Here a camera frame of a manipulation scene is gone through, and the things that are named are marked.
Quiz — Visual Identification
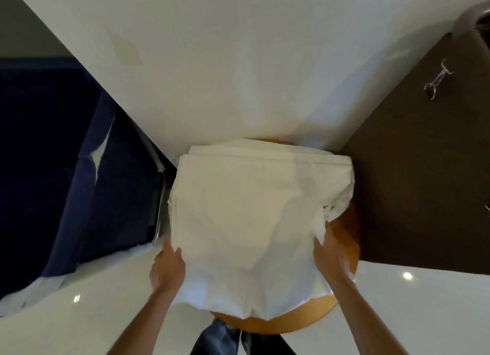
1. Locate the person's right hand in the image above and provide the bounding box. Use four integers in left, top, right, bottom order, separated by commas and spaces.
313, 233, 357, 287

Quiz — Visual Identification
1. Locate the person's left hand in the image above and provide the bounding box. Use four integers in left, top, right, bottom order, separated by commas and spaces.
149, 238, 187, 293

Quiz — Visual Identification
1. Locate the white cloth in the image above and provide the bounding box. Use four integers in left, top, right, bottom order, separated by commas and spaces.
167, 138, 357, 322

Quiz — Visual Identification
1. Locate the person's right forearm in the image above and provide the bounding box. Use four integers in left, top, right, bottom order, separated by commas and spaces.
328, 274, 388, 355

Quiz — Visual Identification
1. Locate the person's left forearm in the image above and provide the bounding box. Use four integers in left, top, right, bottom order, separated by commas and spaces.
103, 283, 181, 355

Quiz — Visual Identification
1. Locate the round wooden table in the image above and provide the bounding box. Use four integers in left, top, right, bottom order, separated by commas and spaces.
209, 138, 361, 335

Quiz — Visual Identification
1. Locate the person's grey clothing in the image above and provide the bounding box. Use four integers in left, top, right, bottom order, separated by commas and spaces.
191, 316, 296, 355

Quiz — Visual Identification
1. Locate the dark brown board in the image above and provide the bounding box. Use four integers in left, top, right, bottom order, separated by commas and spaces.
338, 29, 490, 278

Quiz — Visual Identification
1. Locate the navy blue fabric cover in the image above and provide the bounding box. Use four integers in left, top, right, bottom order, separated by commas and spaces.
0, 56, 163, 291

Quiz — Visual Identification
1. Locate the grey rounded fixture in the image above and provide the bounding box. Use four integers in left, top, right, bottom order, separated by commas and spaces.
453, 0, 490, 34

